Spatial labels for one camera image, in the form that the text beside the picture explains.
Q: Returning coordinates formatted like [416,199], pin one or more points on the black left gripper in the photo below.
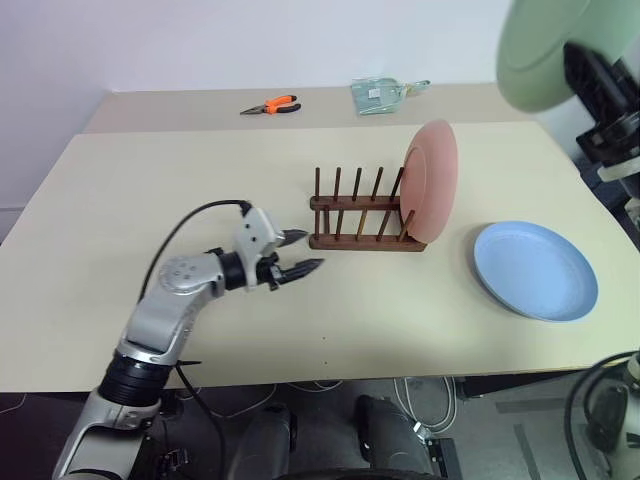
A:
[267,272]

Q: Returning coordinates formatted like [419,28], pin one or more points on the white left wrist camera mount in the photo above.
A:
[252,235]

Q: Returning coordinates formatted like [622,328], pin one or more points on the wooden dish rack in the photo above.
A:
[350,244]

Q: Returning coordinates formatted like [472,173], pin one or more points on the black table frame bar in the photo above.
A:
[520,385]

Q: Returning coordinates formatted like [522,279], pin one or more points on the dark rounded shape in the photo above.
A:
[265,442]
[390,435]

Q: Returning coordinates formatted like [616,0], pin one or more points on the pink plate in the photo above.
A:
[435,180]

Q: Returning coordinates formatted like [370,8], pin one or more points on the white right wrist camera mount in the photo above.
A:
[617,173]

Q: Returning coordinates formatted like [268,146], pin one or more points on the green plate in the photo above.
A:
[530,55]

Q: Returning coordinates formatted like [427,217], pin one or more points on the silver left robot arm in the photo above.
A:
[155,315]

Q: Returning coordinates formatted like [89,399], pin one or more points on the blue plate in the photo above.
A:
[535,270]

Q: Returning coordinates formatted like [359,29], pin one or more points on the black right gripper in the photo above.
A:
[612,140]

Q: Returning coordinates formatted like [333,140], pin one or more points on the black floor box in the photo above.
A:
[446,457]

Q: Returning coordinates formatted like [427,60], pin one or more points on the clear plastic bag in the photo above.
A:
[377,96]

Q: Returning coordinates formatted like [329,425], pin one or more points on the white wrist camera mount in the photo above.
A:
[617,173]
[252,235]

